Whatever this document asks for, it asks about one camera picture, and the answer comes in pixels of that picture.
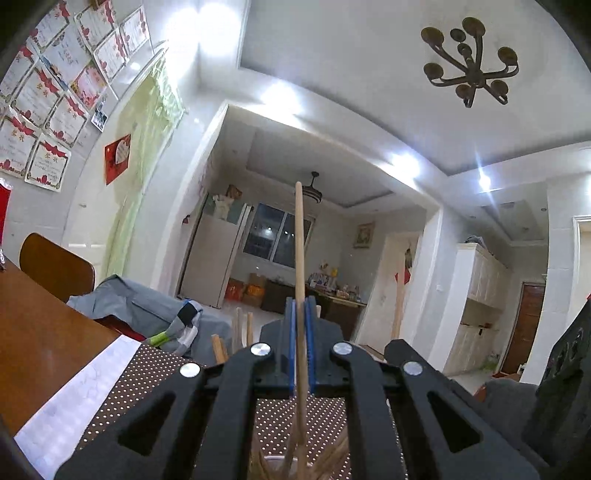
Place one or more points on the bundle of wooden chopsticks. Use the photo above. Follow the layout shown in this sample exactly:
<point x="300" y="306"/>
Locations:
<point x="332" y="454"/>

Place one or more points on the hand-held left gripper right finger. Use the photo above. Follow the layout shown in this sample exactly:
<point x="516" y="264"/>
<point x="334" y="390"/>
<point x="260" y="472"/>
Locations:
<point x="310" y="341"/>

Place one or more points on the white paper sheet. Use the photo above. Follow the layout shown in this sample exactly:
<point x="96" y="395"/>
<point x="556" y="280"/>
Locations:
<point x="83" y="392"/>

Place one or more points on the red cardboard box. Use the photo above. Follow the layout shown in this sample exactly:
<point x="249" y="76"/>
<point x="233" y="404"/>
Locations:
<point x="234" y="291"/>

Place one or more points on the grey cloth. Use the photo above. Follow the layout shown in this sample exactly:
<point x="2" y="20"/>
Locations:
<point x="134" y="300"/>

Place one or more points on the red hanging wall ornament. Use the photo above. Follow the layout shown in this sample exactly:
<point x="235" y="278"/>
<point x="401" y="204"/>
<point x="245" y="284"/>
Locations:
<point x="405" y="277"/>

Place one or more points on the wall of award certificates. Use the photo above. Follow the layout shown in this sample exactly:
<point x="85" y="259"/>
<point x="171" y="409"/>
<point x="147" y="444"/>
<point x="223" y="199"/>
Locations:
<point x="46" y="92"/>

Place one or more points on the white tall cabinet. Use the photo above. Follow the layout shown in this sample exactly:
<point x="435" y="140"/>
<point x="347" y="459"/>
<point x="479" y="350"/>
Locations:
<point x="480" y="300"/>

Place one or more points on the light green curtain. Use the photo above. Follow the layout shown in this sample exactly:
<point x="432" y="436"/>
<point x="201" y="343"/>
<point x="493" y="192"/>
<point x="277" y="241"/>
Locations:
<point x="138" y="184"/>

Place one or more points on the brown wooden chair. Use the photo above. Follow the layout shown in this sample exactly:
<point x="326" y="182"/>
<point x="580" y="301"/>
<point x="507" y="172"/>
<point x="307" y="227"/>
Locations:
<point x="55" y="267"/>

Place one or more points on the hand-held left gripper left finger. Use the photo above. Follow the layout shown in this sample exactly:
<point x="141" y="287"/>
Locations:
<point x="290" y="341"/>

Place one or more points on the brown dotted table mat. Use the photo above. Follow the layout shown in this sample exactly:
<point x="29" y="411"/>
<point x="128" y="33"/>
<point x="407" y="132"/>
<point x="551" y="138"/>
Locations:
<point x="147" y="374"/>

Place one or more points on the white refrigerator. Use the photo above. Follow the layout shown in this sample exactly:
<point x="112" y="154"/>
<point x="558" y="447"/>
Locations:
<point x="207" y="258"/>

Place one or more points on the dark metal chandelier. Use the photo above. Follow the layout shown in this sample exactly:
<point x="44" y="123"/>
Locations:
<point x="475" y="76"/>

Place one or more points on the orange cardboard box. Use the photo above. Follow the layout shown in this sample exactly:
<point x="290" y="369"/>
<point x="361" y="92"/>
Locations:
<point x="255" y="290"/>

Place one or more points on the ceiling fan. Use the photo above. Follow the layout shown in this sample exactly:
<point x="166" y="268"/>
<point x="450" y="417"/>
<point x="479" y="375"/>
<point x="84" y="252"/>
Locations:
<point x="314" y="194"/>

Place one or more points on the dark wooden cabinet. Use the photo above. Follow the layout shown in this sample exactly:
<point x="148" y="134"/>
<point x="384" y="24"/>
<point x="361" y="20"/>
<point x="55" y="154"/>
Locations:
<point x="277" y="295"/>

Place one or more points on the red bag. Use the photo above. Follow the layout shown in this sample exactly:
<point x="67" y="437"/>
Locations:
<point x="4" y="217"/>

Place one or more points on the pile of colourful packets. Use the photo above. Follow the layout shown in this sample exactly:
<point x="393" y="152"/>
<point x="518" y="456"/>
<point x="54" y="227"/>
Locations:
<point x="341" y="288"/>

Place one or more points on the brown wooden door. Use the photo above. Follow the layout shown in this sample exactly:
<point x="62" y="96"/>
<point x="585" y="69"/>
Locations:
<point x="524" y="327"/>

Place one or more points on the small framed wall picture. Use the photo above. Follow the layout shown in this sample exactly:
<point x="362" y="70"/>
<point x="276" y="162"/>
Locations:
<point x="364" y="235"/>

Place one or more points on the small photo print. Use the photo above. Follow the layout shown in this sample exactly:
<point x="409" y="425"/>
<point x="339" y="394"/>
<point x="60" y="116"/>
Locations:
<point x="100" y="120"/>

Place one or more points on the window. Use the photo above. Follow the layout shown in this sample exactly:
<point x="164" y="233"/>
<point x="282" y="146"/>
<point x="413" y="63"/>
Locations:
<point x="268" y="230"/>

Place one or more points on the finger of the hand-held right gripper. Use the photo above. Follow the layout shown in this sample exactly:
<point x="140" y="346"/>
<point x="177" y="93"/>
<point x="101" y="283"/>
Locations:
<point x="415" y="355"/>

